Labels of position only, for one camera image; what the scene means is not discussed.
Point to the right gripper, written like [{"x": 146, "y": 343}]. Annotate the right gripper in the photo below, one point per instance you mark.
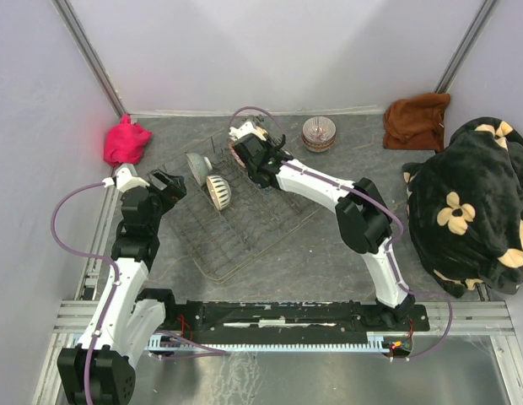
[{"x": 270, "y": 145}]

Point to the red scale patterned bowl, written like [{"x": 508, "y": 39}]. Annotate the red scale patterned bowl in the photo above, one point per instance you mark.
[{"x": 318, "y": 143}]

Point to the wire dish rack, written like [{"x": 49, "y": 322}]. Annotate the wire dish rack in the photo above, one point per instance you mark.
[{"x": 220, "y": 243}]

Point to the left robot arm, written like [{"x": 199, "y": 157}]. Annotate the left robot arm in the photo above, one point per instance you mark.
[{"x": 101, "y": 367}]

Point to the aluminium frame rail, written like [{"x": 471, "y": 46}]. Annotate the aluminium frame rail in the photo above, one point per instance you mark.
[{"x": 482, "y": 318}]

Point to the brown cloth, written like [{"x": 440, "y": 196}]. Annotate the brown cloth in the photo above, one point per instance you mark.
[{"x": 416, "y": 123}]

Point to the black floral blanket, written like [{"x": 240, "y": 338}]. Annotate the black floral blanket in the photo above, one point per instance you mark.
[{"x": 465, "y": 209}]

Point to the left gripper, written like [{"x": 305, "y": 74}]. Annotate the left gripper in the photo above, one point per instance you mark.
[{"x": 173, "y": 191}]

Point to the red patterned green bowl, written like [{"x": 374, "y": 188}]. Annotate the red patterned green bowl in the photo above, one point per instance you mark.
[{"x": 317, "y": 149}]

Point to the red dotted white bowl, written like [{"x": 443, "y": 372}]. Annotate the red dotted white bowl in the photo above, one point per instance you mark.
[{"x": 236, "y": 157}]

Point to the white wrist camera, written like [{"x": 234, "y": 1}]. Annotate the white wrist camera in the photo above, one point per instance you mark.
[
  {"x": 247, "y": 128},
  {"x": 125, "y": 178}
]

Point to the blue cable duct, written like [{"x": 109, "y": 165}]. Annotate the blue cable duct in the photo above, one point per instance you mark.
[{"x": 163, "y": 343}]

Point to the pink cloth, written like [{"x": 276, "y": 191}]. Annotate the pink cloth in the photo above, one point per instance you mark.
[{"x": 125, "y": 142}]

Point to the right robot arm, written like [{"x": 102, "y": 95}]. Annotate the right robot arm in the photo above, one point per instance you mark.
[{"x": 363, "y": 220}]

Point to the grey blue bowl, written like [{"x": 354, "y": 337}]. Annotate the grey blue bowl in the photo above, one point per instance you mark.
[{"x": 200, "y": 166}]

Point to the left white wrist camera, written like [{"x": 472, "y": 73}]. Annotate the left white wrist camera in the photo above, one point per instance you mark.
[{"x": 125, "y": 178}]

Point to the grey purple bowl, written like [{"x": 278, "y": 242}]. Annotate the grey purple bowl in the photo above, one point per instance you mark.
[{"x": 319, "y": 128}]

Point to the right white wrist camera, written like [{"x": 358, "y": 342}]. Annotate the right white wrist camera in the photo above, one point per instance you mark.
[{"x": 247, "y": 128}]

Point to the black striped white bowl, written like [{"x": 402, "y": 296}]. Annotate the black striped white bowl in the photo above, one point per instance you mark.
[{"x": 219, "y": 191}]

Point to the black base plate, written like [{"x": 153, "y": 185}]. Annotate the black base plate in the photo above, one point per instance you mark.
[{"x": 287, "y": 322}]

